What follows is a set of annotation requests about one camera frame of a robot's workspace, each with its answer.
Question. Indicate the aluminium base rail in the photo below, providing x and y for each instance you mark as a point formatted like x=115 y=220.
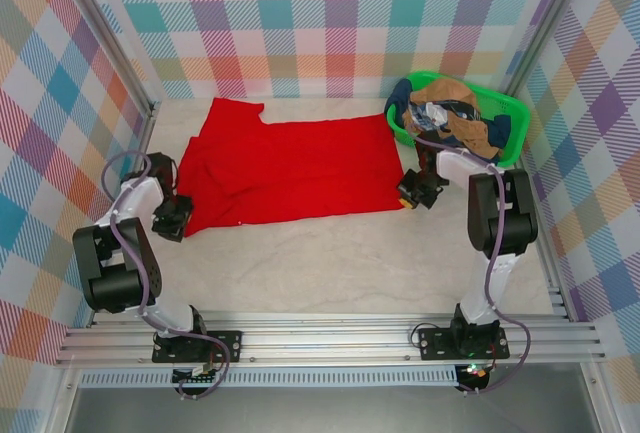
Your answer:
x=325 y=338

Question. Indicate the navy blue t-shirt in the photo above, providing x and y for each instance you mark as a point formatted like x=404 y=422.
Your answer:
x=397 y=98
x=497 y=138

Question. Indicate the black controller board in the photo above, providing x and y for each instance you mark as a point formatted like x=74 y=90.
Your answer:
x=192 y=379
x=477 y=375

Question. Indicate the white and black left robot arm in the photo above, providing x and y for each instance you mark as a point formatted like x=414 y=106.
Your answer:
x=115 y=273

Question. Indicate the red t-shirt with bear print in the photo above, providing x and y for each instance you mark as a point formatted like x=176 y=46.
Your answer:
x=300 y=168

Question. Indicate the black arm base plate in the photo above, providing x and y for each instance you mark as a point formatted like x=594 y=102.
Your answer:
x=432 y=345
x=230 y=345

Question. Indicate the white blue printed t-shirt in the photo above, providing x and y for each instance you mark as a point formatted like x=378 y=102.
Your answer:
x=431 y=114

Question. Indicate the aluminium frame post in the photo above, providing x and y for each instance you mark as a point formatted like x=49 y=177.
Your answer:
x=550 y=28
x=100 y=18

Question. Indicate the tan brown t-shirt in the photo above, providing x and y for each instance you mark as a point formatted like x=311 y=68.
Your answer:
x=450 y=89

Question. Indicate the green plastic basket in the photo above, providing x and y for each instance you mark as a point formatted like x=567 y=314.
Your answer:
x=517 y=118

